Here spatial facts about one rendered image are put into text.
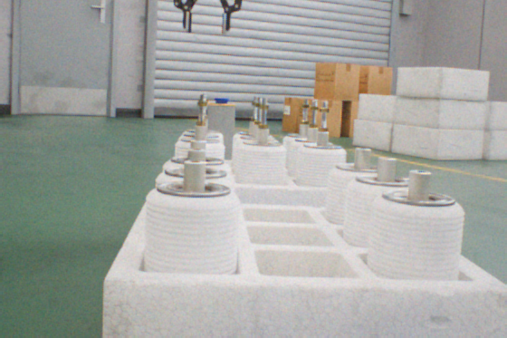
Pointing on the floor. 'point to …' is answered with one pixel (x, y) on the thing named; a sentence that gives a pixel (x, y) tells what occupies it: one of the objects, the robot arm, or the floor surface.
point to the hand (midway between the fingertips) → (206, 26)
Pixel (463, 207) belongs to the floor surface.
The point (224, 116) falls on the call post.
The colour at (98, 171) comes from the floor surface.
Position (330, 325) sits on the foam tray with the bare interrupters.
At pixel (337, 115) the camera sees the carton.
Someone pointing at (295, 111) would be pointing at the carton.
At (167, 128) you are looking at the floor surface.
